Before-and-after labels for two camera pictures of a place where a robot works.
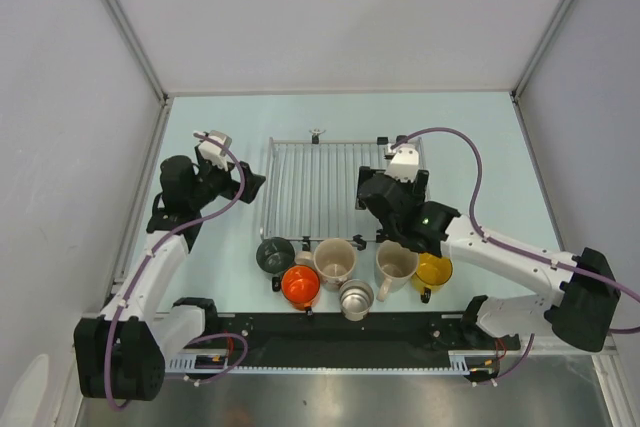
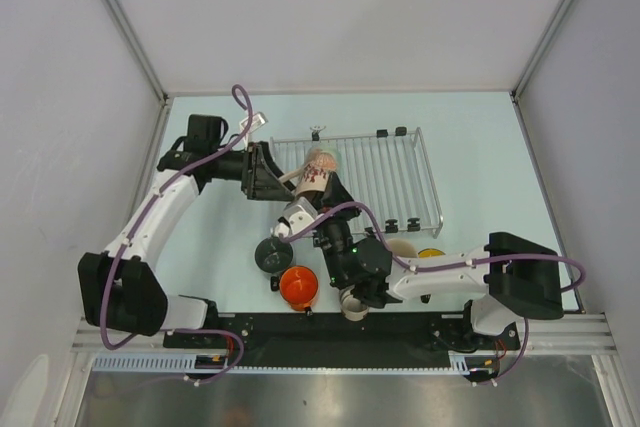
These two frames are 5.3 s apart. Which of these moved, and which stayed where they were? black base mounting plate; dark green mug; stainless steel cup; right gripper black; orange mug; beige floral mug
Moved: right gripper black; beige floral mug
Stayed: dark green mug; stainless steel cup; orange mug; black base mounting plate
